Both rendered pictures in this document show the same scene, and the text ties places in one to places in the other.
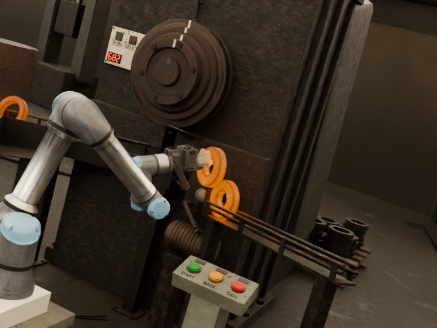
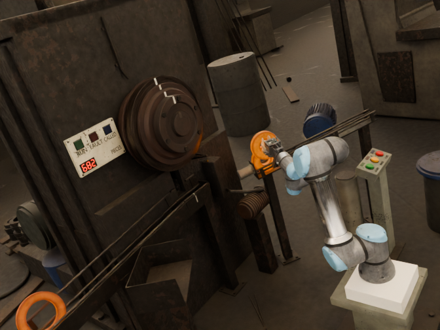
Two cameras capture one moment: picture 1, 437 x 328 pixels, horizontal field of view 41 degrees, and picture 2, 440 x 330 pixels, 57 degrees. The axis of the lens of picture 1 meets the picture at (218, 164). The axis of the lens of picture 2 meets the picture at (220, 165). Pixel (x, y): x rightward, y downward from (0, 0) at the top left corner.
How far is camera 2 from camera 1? 261 cm
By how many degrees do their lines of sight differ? 65
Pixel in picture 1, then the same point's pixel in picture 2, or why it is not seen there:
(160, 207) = not seen: hidden behind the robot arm
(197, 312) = (382, 179)
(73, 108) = (342, 145)
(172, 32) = (153, 96)
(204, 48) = (179, 90)
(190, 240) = (263, 198)
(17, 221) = (375, 230)
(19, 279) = not seen: hidden behind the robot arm
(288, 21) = (178, 39)
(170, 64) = (183, 116)
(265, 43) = (176, 63)
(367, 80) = not seen: outside the picture
